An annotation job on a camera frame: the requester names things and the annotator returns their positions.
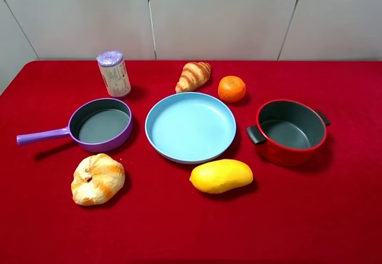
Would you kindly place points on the striped croissant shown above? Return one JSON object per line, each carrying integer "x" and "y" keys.
{"x": 193, "y": 76}

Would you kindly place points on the light blue round plate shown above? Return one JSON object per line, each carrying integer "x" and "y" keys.
{"x": 190, "y": 128}

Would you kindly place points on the orange tangerine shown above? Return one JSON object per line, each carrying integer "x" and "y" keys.
{"x": 231, "y": 89}

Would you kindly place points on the yellow mango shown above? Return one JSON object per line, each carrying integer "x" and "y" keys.
{"x": 220, "y": 176}

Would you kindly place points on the purple-capped white cylindrical can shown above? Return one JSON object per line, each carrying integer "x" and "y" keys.
{"x": 114, "y": 73}

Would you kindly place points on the round swirled bread roll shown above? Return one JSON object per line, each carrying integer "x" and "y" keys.
{"x": 96, "y": 180}

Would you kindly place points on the purple saucepan with handle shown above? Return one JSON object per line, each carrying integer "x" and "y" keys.
{"x": 98, "y": 126}

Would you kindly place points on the red pot with black handles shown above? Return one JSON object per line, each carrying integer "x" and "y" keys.
{"x": 288, "y": 133}

